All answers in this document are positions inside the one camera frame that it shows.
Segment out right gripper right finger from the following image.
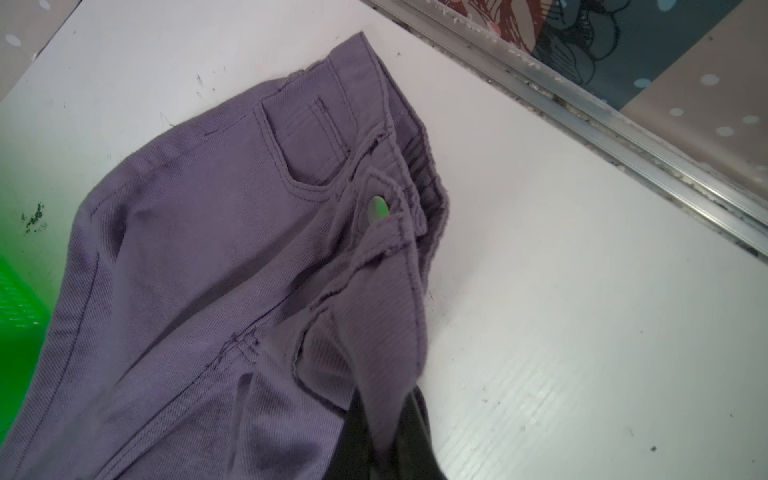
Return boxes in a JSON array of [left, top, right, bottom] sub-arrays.
[[392, 387, 447, 480]]

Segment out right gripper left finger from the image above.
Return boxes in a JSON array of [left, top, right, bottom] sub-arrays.
[[323, 391, 384, 480]]

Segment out purple trousers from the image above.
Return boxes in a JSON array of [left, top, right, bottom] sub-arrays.
[[1, 33, 449, 479]]

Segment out green plastic basket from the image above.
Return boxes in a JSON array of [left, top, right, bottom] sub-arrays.
[[0, 258, 50, 442]]

